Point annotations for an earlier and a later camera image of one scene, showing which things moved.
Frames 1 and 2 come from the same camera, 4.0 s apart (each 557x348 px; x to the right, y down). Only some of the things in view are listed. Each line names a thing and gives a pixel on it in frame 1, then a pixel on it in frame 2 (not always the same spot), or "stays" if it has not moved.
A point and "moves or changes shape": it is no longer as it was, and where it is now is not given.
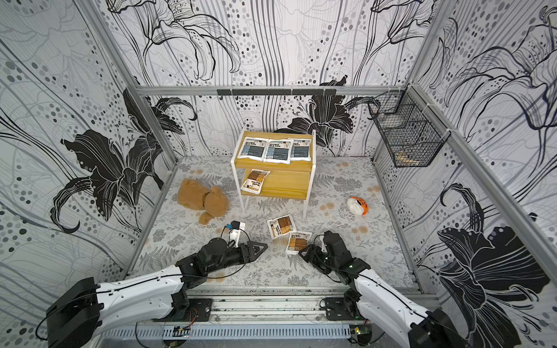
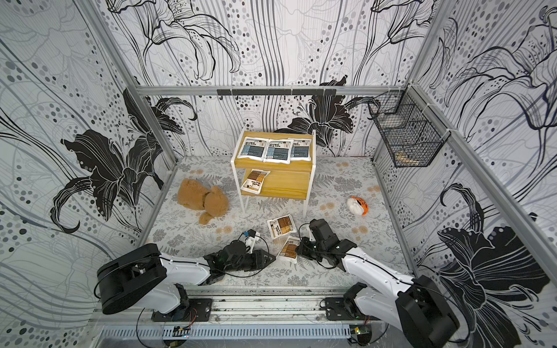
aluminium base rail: (265, 304) stays
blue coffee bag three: (300, 150) stays
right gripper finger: (315, 249) → (304, 242)
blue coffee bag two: (278, 151) stays
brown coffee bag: (254, 182) stays
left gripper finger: (255, 257) → (268, 263)
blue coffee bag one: (254, 148) stays
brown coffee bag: (297, 241) moves or changes shape
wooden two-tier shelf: (284, 180) stays
